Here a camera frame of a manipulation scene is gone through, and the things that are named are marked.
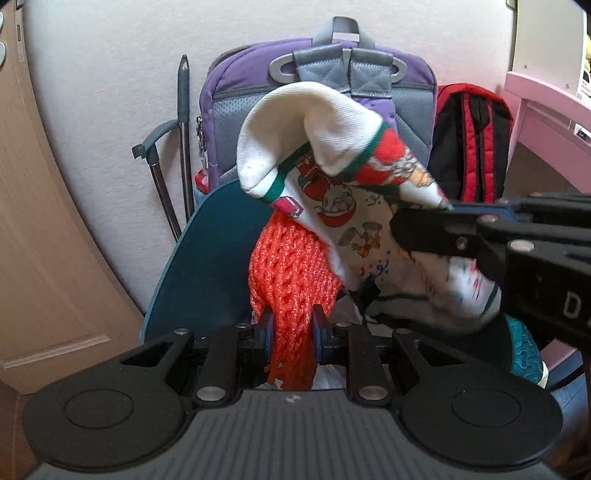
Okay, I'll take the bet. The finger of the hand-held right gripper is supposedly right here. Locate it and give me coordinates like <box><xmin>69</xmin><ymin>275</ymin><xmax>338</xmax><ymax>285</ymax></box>
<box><xmin>450</xmin><ymin>194</ymin><xmax>591</xmax><ymax>224</ymax></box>
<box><xmin>390</xmin><ymin>208</ymin><xmax>509</xmax><ymax>278</ymax></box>

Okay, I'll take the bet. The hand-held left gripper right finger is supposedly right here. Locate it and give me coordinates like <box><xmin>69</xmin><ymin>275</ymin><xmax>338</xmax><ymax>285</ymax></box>
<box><xmin>310</xmin><ymin>305</ymin><xmax>467</xmax><ymax>407</ymax></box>

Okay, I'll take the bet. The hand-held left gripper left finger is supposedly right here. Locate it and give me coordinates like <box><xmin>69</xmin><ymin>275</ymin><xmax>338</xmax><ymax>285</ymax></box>
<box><xmin>117</xmin><ymin>318</ymin><xmax>274</xmax><ymax>407</ymax></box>

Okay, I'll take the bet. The red-orange mesh bag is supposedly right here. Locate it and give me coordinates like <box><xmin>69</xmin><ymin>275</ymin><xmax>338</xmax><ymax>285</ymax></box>
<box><xmin>249</xmin><ymin>210</ymin><xmax>345</xmax><ymax>391</ymax></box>

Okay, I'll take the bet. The dark teal plastic bin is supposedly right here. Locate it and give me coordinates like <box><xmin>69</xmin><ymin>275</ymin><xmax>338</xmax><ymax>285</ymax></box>
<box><xmin>139</xmin><ymin>178</ymin><xmax>513</xmax><ymax>388</ymax></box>

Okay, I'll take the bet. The white printed sock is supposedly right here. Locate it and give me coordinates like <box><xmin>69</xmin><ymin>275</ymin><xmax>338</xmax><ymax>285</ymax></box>
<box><xmin>236</xmin><ymin>82</ymin><xmax>503</xmax><ymax>335</ymax></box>

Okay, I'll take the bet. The zigzag teal quilt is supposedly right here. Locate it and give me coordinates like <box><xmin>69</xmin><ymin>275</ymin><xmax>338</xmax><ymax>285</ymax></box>
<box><xmin>505</xmin><ymin>316</ymin><xmax>550</xmax><ymax>388</ymax></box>

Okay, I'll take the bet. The red and black backpack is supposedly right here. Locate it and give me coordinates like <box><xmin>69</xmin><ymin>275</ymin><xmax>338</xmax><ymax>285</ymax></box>
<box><xmin>427</xmin><ymin>84</ymin><xmax>514</xmax><ymax>204</ymax></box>

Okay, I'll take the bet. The pink desk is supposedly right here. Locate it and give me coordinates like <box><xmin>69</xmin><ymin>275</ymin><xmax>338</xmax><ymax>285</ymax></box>
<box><xmin>503</xmin><ymin>71</ymin><xmax>591</xmax><ymax>393</ymax></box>

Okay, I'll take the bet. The white bookshelf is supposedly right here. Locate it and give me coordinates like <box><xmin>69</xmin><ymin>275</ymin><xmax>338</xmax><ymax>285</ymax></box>
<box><xmin>512</xmin><ymin>0</ymin><xmax>591</xmax><ymax>100</ymax></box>

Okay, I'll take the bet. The purple and grey backpack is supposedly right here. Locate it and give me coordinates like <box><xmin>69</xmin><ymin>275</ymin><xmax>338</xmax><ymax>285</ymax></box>
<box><xmin>198</xmin><ymin>16</ymin><xmax>438</xmax><ymax>195</ymax></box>

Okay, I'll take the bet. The grey pole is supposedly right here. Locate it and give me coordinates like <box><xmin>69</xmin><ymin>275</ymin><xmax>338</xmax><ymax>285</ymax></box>
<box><xmin>177</xmin><ymin>54</ymin><xmax>195</xmax><ymax>217</ymax></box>

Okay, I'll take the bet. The beige wooden door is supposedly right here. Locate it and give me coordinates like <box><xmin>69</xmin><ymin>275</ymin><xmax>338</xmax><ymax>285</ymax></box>
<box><xmin>0</xmin><ymin>0</ymin><xmax>144</xmax><ymax>395</ymax></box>

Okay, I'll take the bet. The metal rod with grey handle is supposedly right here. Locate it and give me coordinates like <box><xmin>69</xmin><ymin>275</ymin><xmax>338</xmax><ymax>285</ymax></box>
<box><xmin>131</xmin><ymin>120</ymin><xmax>185</xmax><ymax>243</ymax></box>

